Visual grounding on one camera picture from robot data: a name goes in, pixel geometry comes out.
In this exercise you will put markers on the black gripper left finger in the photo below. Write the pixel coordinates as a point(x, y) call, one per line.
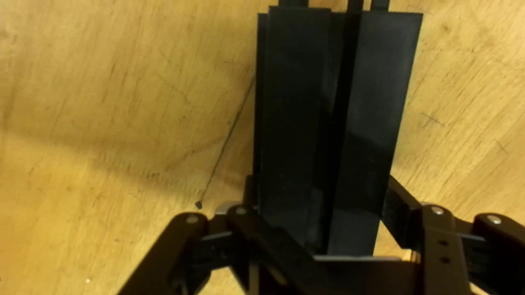
point(273, 247)

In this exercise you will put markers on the black grooved rail piece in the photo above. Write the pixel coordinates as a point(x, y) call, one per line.
point(378, 109)
point(261, 109)

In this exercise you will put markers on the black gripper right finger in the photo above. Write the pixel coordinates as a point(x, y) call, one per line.
point(444, 252)

